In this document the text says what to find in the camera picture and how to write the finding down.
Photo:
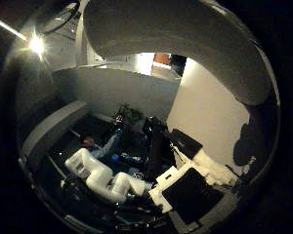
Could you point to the shelving with orange panels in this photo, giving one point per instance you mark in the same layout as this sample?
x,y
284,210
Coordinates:
x,y
167,63

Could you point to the black equipment stand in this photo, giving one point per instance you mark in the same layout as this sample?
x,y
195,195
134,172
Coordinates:
x,y
158,143

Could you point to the dark leafy plant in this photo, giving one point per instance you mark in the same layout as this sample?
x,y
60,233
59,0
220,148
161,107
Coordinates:
x,y
131,113

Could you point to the bright ceiling lamp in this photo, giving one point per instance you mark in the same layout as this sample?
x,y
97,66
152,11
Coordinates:
x,y
36,45

